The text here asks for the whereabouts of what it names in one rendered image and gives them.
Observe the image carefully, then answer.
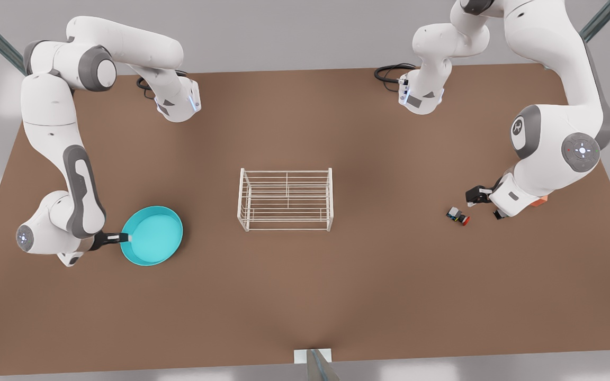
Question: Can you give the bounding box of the turquoise plate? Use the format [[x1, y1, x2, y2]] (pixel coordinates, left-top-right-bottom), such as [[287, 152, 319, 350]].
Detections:
[[120, 206, 184, 266]]

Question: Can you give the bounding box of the red button switch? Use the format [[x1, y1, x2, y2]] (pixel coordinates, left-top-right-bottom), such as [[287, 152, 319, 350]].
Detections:
[[446, 207, 471, 227]]

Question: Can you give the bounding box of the black cable loop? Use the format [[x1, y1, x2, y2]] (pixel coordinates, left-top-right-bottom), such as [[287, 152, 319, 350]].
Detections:
[[136, 70, 189, 101], [374, 63, 418, 93]]

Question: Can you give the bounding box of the white wire shelf rack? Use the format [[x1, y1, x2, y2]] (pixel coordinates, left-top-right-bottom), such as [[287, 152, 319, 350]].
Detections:
[[237, 168, 334, 233]]

